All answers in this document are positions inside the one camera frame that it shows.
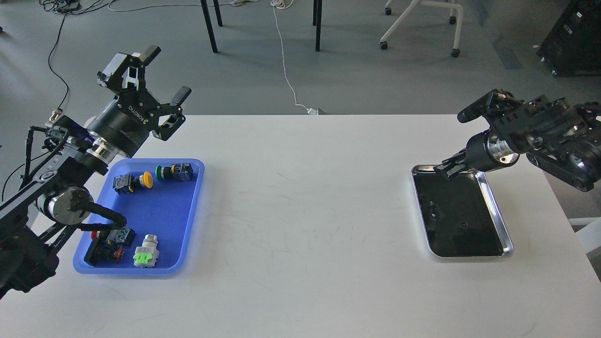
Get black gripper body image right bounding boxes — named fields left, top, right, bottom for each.
left=464, top=132, right=520, bottom=172

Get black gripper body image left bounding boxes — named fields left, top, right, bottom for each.
left=87, top=92, right=160, bottom=158

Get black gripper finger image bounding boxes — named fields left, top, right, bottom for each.
left=97, top=46, right=161, bottom=102
left=149, top=86, right=192, bottom=141
left=446, top=151, right=470, bottom=179
left=433, top=153, right=465, bottom=175

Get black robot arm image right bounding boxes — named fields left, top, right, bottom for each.
left=434, top=89, right=601, bottom=192

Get silver metal tray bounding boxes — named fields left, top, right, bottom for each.
left=411, top=164, right=514, bottom=261

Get blue plastic tray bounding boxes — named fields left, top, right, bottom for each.
left=72, top=158, right=205, bottom=276

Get black table legs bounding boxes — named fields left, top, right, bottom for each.
left=200, top=0, right=323, bottom=54

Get white chair base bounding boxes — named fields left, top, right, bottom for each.
left=379, top=0, right=464, bottom=58

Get white object right edge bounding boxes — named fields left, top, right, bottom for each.
left=568, top=217, right=601, bottom=254

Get black equipment case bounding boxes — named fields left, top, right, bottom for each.
left=537, top=0, right=601, bottom=77

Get green push button switch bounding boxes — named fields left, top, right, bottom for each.
left=154, top=162, right=193, bottom=182

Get yellow push button switch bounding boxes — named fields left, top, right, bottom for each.
left=112, top=171, right=154, bottom=195

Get black floor cable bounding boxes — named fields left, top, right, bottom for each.
left=1, top=0, right=108, bottom=202

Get red push button switch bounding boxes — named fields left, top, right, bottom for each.
left=84, top=227, right=137, bottom=267

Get silver green switch part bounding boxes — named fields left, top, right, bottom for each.
left=132, top=234, right=160, bottom=268

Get white floor cable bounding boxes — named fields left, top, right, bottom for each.
left=108, top=0, right=319, bottom=115

